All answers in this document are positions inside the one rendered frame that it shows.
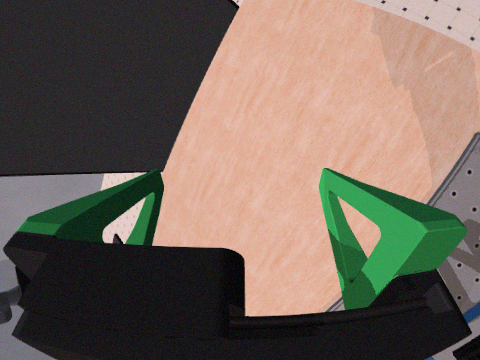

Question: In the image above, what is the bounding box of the blue tape outline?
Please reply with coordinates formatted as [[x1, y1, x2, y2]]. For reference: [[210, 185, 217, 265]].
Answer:
[[425, 302, 480, 360]]

